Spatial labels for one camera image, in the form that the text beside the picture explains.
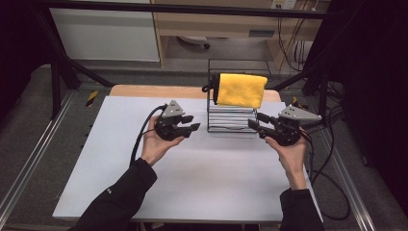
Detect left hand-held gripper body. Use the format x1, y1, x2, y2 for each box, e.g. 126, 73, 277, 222
154, 99, 186, 141

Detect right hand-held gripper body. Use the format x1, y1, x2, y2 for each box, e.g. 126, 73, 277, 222
270, 105, 323, 147

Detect black wire rack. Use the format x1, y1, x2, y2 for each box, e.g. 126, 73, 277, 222
207, 58, 272, 134

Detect yellow towel with black trim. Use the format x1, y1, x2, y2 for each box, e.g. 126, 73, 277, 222
201, 72, 268, 110

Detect person's left hand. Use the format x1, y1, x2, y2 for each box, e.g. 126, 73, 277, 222
140, 115, 187, 167

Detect person's right hand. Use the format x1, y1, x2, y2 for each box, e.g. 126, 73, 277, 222
264, 126, 308, 178

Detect yellow black floor tape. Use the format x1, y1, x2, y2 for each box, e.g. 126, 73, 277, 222
292, 95, 309, 111
85, 90, 99, 108

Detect wooden table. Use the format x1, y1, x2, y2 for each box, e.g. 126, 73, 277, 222
109, 84, 282, 103

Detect office chair base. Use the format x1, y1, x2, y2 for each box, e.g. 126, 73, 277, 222
177, 36, 212, 50

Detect light wooden desk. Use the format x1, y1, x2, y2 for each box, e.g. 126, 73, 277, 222
149, 0, 331, 69

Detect black curtain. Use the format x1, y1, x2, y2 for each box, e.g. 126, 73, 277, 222
306, 0, 408, 213
0, 0, 54, 124

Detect black metal crossbar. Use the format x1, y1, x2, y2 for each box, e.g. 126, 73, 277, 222
38, 0, 336, 20

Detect white cabinet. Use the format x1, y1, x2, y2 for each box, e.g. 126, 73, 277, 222
49, 0, 161, 63

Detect white power socket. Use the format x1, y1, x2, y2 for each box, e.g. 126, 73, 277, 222
270, 0, 297, 11

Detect left hand-held gripper cable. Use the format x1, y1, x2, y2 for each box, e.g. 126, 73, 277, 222
129, 104, 168, 168

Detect hand-held gripper cable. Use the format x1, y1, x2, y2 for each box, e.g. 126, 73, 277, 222
129, 104, 168, 168
299, 128, 351, 221

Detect black floor cables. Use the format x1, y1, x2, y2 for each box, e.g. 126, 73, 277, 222
301, 81, 346, 135

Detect black metal frame stand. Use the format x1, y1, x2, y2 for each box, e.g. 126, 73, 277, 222
32, 9, 115, 120
270, 61, 342, 127

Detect hanging black cables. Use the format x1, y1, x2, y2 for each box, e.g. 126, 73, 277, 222
276, 15, 310, 73

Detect aluminium floor rail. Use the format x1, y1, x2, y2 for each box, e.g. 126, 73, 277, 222
319, 128, 377, 231
0, 90, 77, 223

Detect right hand-held gripper cable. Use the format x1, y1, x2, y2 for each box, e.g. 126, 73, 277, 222
299, 128, 351, 221

